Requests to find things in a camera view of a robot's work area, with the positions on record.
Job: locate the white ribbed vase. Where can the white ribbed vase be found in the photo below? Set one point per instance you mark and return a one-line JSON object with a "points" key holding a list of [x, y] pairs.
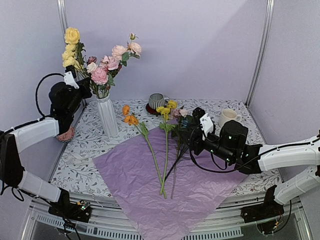
{"points": [[107, 116]]}

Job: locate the orange flower stem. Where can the orange flower stem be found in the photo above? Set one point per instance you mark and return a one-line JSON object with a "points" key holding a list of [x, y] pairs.
{"points": [[131, 119]]}

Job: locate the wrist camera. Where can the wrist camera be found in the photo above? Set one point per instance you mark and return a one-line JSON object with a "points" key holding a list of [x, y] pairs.
{"points": [[206, 124], [70, 77]]}

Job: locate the pale yellow rose stem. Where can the pale yellow rose stem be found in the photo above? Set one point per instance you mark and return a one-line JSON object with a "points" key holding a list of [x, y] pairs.
{"points": [[72, 54]]}

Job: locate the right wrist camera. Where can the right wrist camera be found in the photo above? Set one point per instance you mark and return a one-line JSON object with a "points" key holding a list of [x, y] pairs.
{"points": [[206, 124]]}

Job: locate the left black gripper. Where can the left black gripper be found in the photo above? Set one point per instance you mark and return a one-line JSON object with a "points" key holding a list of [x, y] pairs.
{"points": [[85, 86]]}

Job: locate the striped grey mug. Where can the striped grey mug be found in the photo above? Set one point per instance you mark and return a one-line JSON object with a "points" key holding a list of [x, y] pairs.
{"points": [[157, 100]]}

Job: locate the right aluminium frame post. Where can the right aluminium frame post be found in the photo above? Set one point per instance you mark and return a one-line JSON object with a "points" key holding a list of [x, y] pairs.
{"points": [[267, 24]]}

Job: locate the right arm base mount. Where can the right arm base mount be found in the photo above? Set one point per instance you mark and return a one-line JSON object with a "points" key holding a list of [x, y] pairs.
{"points": [[261, 211]]}

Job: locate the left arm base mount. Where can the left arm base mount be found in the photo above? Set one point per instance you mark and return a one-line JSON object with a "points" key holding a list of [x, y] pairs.
{"points": [[79, 211]]}

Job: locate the dusty red white flower stem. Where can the dusty red white flower stem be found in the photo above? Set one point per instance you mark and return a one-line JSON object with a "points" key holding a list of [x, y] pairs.
{"points": [[92, 64]]}

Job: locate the pink patterned ball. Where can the pink patterned ball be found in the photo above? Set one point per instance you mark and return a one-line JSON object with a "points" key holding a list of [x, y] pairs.
{"points": [[67, 136]]}

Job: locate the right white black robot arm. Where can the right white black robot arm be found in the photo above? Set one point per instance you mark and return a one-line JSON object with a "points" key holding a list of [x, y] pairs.
{"points": [[231, 147]]}

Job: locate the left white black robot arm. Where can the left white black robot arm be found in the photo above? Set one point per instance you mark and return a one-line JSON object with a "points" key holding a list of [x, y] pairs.
{"points": [[66, 97]]}

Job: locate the white printed ribbon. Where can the white printed ribbon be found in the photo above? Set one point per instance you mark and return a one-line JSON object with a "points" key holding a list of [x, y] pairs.
{"points": [[78, 160]]}

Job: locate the purple wrapping paper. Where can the purple wrapping paper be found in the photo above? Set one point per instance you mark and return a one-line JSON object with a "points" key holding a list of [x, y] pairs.
{"points": [[130, 174]]}

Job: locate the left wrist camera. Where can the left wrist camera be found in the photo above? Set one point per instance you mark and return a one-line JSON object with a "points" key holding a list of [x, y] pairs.
{"points": [[70, 77]]}

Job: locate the bright yellow flower stem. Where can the bright yellow flower stem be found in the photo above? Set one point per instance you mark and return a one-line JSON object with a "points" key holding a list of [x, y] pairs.
{"points": [[165, 112]]}

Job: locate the cream white mug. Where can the cream white mug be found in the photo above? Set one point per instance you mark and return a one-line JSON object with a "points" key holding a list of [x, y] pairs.
{"points": [[227, 115]]}

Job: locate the aluminium frame post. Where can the aluminium frame post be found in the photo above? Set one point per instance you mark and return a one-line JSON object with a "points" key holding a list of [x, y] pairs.
{"points": [[267, 24], [62, 14]]}

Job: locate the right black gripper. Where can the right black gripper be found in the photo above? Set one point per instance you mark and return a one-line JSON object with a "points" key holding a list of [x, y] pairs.
{"points": [[195, 141]]}

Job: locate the dark red coaster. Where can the dark red coaster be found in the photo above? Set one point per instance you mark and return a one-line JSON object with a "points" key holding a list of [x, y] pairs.
{"points": [[151, 110]]}

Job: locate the mauve pink flower stem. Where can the mauve pink flower stem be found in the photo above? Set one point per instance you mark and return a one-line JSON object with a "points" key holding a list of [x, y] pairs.
{"points": [[179, 114]]}

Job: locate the floral patterned table mat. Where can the floral patterned table mat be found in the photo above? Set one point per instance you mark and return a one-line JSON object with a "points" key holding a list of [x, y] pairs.
{"points": [[90, 139]]}

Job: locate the aluminium front rail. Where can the aluminium front rail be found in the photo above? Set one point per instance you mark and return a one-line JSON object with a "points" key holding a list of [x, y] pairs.
{"points": [[110, 223]]}

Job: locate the peach pink rose stem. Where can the peach pink rose stem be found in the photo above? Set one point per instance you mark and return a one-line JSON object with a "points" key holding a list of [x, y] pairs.
{"points": [[120, 55]]}

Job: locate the blue fabric flower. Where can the blue fabric flower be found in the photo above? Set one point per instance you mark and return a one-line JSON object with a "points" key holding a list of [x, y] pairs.
{"points": [[186, 123]]}

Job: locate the left aluminium frame post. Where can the left aluminium frame post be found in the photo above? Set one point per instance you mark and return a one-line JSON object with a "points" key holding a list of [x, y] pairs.
{"points": [[62, 14]]}

